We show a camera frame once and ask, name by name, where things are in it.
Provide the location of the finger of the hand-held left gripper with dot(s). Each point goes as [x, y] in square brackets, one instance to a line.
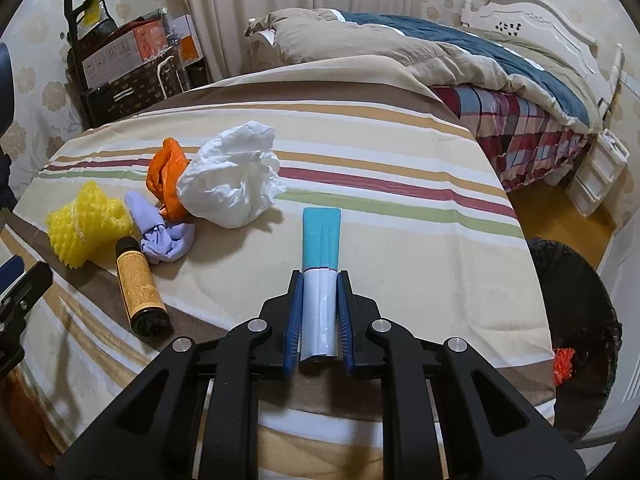
[10, 270]
[30, 285]

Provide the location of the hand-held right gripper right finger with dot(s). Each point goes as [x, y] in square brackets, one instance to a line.
[346, 325]

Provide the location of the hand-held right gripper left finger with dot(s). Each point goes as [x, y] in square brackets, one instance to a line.
[292, 325]

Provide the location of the yellow foam net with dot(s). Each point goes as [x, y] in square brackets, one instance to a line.
[85, 225]

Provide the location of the teal and white package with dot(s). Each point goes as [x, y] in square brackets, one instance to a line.
[320, 240]

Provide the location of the amber bottle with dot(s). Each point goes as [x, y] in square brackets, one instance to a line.
[140, 285]

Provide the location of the purple cloth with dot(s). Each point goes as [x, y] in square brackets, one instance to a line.
[160, 240]

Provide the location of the white plastic bag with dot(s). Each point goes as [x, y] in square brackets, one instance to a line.
[230, 180]

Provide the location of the orange plastic bag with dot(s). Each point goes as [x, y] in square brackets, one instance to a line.
[165, 170]

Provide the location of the orange foam net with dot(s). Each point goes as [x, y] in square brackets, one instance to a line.
[562, 365]

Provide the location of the trash bin with black liner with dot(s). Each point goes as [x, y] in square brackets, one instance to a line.
[575, 300]

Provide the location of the brown cardboard box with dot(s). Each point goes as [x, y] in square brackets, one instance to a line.
[120, 55]

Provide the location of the plaid bedsheet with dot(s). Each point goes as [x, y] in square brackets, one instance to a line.
[525, 130]

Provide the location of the white drawer unit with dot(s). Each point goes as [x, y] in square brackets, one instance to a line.
[597, 175]

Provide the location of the white and orange box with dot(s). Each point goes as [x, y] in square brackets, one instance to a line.
[187, 35]

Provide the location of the bed with white headboard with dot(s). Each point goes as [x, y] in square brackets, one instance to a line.
[525, 12]

